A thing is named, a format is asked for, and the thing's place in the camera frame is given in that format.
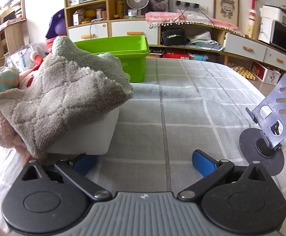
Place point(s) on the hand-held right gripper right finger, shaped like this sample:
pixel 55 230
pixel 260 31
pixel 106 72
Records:
pixel 204 163

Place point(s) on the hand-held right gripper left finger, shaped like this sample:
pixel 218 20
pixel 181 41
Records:
pixel 86 163

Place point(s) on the white foam block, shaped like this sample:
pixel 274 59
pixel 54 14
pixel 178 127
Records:
pixel 89 137

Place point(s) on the grey quilted towel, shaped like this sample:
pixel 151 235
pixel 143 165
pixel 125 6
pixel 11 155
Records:
pixel 59 98

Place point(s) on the pink plush toy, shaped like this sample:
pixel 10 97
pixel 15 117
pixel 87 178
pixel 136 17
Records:
pixel 0 132

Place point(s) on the white plush with red scarf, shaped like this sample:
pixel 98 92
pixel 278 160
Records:
pixel 28 78

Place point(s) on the green plastic bin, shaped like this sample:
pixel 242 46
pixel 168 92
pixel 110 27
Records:
pixel 135 64

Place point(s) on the grey checked bed sheet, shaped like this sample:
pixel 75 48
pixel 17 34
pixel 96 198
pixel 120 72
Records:
pixel 182 103

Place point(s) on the metal phone stand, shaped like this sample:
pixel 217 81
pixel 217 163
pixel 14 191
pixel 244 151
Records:
pixel 278 103

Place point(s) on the yellow egg carton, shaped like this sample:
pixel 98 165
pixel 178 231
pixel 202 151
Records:
pixel 241 71

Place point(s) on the white cartoon box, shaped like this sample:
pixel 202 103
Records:
pixel 268 75

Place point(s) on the red cardboard box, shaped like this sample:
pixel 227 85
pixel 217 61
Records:
pixel 176 55

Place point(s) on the white paper bag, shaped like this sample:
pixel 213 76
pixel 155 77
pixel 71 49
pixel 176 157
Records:
pixel 22 59

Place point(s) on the pile of papers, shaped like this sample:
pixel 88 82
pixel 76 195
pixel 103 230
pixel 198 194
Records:
pixel 202 40

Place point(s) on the long wooden sideboard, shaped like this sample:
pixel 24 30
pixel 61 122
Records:
pixel 241 44

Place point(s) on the black metal box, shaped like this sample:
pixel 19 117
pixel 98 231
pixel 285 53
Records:
pixel 172 35

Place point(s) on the wooden bookshelf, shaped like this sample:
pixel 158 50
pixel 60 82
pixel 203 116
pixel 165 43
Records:
pixel 12 34

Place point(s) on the black microwave oven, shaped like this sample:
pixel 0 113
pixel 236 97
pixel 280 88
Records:
pixel 283 36

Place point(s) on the pink tablecloth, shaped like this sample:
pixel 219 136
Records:
pixel 162 17

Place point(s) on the framed cartoon picture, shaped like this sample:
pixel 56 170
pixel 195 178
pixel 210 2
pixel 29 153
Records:
pixel 226 7

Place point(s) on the white printer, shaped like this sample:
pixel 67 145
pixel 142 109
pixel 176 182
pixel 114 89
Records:
pixel 275 13

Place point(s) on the white desk fan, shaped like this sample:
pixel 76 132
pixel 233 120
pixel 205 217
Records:
pixel 137 1

